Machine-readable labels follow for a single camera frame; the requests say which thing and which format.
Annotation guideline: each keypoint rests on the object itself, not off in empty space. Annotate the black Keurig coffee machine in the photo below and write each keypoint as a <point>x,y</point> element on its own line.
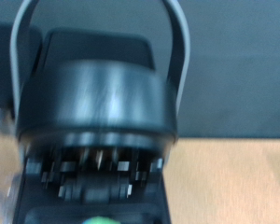
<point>96,102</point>

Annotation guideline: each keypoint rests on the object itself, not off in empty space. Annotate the coffee pod with green lid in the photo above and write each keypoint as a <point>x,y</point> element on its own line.
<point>101,220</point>

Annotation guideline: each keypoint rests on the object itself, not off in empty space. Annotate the gray partition panel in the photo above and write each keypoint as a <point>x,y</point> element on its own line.
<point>239,62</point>

